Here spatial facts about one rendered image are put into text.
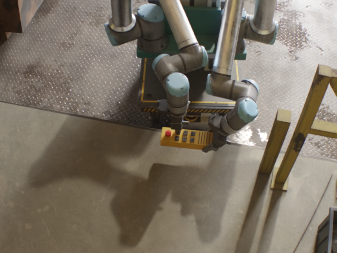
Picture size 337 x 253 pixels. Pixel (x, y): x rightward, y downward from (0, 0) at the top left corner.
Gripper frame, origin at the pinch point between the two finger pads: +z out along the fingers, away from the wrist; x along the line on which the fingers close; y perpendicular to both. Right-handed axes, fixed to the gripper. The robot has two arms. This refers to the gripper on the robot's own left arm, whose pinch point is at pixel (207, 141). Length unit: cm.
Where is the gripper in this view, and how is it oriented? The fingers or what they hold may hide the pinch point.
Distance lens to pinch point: 200.7
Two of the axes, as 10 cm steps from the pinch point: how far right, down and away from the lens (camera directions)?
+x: 1.5, -8.2, 5.5
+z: -4.6, 4.3, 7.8
